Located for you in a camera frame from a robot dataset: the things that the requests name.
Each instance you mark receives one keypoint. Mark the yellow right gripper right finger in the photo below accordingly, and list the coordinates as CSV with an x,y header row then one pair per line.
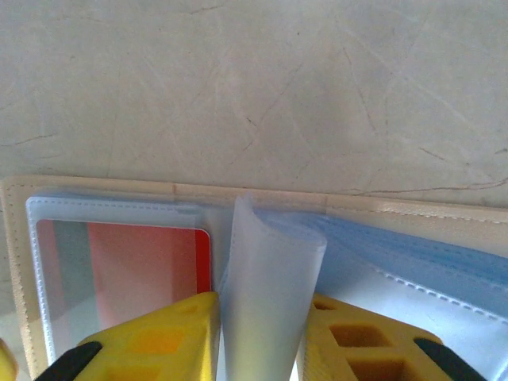
x,y
357,349

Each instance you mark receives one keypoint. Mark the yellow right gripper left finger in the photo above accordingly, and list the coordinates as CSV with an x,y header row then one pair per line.
x,y
158,341

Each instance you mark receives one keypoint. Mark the beige card holder blue sleeves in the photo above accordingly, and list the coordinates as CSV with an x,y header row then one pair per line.
x,y
119,190

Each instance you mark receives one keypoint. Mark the red grey striped card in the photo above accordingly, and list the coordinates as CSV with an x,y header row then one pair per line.
x,y
139,258

